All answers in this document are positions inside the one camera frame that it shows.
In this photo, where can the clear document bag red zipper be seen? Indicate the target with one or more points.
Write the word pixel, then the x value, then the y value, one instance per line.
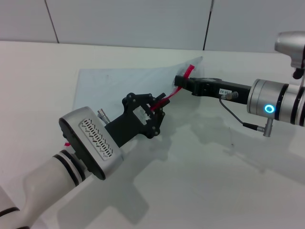
pixel 133 81

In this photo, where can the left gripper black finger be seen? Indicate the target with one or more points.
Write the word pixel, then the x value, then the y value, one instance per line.
pixel 135 99
pixel 156 124

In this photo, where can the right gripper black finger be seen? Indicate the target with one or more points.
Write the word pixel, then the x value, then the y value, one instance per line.
pixel 181 82

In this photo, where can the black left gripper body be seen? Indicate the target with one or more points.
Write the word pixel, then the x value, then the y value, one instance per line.
pixel 124 126

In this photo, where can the silver vented wrist camera box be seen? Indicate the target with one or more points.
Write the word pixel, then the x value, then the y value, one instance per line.
pixel 95 133

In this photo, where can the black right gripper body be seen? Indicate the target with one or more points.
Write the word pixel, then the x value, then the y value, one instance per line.
pixel 207 87

